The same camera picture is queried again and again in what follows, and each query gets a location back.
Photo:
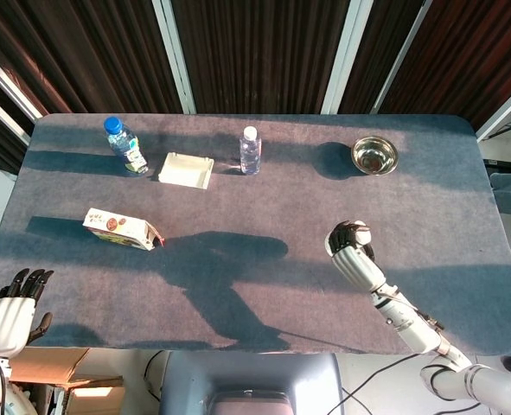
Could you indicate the stainless steel bowl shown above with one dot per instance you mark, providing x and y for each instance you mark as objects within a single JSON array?
[{"x": 374, "y": 155}]

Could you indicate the blue grey table cloth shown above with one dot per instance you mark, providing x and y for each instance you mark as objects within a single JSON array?
[{"x": 255, "y": 199}]

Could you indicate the blue cap labelled bottle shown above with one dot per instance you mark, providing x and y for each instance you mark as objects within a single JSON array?
[{"x": 126, "y": 147}]

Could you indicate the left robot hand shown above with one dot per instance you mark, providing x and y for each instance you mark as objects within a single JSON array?
[{"x": 6, "y": 317}]

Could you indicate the grey robot torso base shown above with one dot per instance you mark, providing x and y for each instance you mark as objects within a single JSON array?
[{"x": 251, "y": 384}]

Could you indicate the snack carton box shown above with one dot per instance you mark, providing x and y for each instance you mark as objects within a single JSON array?
[{"x": 121, "y": 229}]

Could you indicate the brown cardboard box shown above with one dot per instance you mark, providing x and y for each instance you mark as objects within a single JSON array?
[{"x": 69, "y": 380}]

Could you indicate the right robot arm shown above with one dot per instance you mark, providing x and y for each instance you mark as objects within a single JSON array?
[{"x": 428, "y": 341}]

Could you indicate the clear water bottle white cap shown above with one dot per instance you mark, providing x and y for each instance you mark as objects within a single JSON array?
[{"x": 250, "y": 151}]

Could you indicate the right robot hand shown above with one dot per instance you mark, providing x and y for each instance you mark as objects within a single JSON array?
[{"x": 354, "y": 255}]

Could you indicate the white rectangular plastic tray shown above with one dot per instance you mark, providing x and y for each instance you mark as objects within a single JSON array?
[{"x": 187, "y": 170}]

